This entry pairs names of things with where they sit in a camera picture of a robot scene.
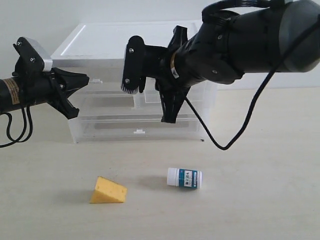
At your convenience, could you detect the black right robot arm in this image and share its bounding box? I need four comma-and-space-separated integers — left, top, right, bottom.
145, 0, 320, 123

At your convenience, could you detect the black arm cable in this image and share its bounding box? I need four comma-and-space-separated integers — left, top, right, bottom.
183, 22, 320, 151
0, 103, 34, 148

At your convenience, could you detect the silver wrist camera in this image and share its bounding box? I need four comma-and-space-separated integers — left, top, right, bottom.
121, 35, 146, 95
13, 36, 53, 76

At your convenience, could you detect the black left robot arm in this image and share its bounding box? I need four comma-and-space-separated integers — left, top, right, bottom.
0, 67, 90, 120

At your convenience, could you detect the clear bottom drawer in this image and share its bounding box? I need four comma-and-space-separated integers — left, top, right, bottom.
68, 114, 207, 143

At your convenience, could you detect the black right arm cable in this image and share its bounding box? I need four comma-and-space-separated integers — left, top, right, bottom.
183, 22, 320, 151

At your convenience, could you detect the clear drawer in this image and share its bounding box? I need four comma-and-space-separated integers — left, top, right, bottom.
73, 94, 162, 117
73, 67, 123, 95
68, 114, 207, 143
133, 78, 217, 110

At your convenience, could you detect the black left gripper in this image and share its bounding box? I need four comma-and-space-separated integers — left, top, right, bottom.
48, 67, 90, 119

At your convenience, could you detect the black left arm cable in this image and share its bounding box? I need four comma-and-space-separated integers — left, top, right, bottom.
0, 103, 34, 148

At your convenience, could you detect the yellow cheese wedge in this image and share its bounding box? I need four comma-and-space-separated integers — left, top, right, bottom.
89, 176, 128, 204

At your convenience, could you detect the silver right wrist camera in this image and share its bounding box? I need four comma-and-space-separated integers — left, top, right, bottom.
121, 35, 146, 95

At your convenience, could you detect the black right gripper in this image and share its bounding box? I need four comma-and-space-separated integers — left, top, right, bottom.
143, 25, 191, 123

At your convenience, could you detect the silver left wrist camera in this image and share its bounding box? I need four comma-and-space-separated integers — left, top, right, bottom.
13, 36, 53, 76

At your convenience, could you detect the white blue-labelled pill bottle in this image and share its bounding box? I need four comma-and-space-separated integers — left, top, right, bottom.
166, 167, 203, 189

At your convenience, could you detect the white plastic drawer cabinet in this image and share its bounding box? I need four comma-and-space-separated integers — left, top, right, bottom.
51, 20, 217, 143

